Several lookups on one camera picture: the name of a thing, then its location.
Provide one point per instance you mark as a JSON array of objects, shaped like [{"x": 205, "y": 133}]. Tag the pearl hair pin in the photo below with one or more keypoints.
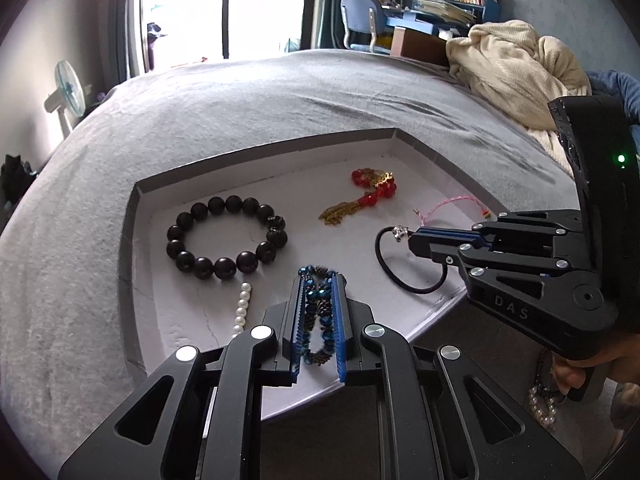
[{"x": 243, "y": 305}]

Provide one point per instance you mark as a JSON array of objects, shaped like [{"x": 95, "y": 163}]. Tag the blue desk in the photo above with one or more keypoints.
[{"x": 415, "y": 22}]

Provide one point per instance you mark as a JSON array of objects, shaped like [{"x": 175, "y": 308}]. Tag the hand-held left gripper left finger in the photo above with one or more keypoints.
[{"x": 298, "y": 340}]

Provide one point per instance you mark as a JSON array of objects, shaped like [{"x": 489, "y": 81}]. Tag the teal curtain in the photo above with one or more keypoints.
[{"x": 325, "y": 0}]

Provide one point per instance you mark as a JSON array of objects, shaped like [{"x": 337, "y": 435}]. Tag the stack of papers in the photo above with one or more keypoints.
[{"x": 440, "y": 7}]

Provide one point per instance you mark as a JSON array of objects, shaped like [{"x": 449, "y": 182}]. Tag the blue duvet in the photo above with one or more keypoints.
[{"x": 615, "y": 85}]

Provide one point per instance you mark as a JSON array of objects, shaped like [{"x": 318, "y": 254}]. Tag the grey cardboard tray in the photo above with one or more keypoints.
[{"x": 310, "y": 175}]

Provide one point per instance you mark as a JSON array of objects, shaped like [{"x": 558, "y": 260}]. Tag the brown cardboard box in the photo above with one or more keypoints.
[{"x": 420, "y": 45}]

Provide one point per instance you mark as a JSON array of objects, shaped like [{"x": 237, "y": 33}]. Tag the person's right hand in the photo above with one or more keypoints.
[{"x": 565, "y": 377}]

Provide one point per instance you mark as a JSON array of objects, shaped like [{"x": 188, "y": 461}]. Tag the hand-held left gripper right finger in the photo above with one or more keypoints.
[{"x": 341, "y": 340}]

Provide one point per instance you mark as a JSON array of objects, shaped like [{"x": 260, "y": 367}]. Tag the blue desk chair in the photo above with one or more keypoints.
[{"x": 357, "y": 7}]

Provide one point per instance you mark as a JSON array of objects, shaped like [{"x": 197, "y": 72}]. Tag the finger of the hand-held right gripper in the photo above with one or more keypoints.
[
  {"x": 435, "y": 250},
  {"x": 530, "y": 222}
]

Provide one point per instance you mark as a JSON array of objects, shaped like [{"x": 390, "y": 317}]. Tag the dark curtain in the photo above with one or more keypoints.
[{"x": 125, "y": 10}]

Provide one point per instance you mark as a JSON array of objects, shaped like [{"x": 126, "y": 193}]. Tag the dark stand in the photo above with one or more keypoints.
[{"x": 152, "y": 45}]

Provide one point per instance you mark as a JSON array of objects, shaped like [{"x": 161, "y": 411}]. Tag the white standing fan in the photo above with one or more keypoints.
[{"x": 67, "y": 85}]

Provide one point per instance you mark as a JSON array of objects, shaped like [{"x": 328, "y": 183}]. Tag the sliding glass door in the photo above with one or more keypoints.
[{"x": 200, "y": 0}]

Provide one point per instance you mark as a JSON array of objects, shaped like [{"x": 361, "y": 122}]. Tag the black fuzzy object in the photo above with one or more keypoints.
[{"x": 15, "y": 177}]

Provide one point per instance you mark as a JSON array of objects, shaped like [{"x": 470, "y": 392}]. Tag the cream fleece blanket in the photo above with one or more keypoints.
[{"x": 510, "y": 70}]

